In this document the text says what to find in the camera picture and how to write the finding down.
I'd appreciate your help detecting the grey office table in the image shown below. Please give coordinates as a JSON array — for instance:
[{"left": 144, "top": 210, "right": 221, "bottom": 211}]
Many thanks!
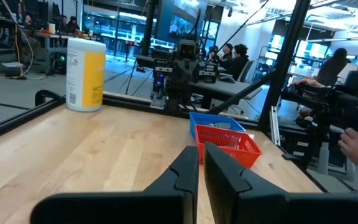
[{"left": 191, "top": 79, "right": 263, "bottom": 108}]

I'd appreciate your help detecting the large display screen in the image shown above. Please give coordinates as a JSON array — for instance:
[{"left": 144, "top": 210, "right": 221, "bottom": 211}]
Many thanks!
[{"left": 155, "top": 0, "right": 208, "bottom": 44}]

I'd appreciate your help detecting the silver aluminium extrusion bar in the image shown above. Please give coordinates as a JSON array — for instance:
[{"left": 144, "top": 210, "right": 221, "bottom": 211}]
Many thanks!
[{"left": 268, "top": 105, "right": 282, "bottom": 147}]

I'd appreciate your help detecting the red plastic basket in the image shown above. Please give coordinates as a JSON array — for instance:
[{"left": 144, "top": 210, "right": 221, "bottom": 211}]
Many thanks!
[{"left": 194, "top": 124, "right": 263, "bottom": 169}]

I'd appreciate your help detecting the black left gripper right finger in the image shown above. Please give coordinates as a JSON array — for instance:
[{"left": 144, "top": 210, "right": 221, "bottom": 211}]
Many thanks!
[{"left": 204, "top": 142, "right": 358, "bottom": 224}]

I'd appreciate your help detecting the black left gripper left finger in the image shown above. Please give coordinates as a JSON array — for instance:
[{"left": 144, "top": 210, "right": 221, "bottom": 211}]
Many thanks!
[{"left": 30, "top": 145, "right": 200, "bottom": 224}]

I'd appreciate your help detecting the white yellow wipes canister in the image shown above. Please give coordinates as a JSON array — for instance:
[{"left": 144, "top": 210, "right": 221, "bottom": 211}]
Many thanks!
[{"left": 65, "top": 37, "right": 107, "bottom": 113}]

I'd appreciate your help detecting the plastic-wrapped travel toothbrush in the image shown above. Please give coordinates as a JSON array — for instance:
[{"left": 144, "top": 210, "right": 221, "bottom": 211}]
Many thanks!
[{"left": 208, "top": 121, "right": 234, "bottom": 131}]

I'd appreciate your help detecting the wooden office desk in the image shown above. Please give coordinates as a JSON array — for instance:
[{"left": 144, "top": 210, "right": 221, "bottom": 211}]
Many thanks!
[{"left": 23, "top": 29, "right": 83, "bottom": 57}]

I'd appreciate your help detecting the black aluminium table frame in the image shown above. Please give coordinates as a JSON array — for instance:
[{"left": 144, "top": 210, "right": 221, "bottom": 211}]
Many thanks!
[{"left": 0, "top": 0, "right": 358, "bottom": 194}]

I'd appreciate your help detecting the blue plastic basket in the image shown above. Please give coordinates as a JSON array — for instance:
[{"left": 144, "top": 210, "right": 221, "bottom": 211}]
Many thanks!
[{"left": 188, "top": 111, "right": 247, "bottom": 141}]

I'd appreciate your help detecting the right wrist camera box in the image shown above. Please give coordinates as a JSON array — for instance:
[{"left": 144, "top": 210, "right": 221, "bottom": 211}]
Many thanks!
[{"left": 177, "top": 39, "right": 200, "bottom": 60}]

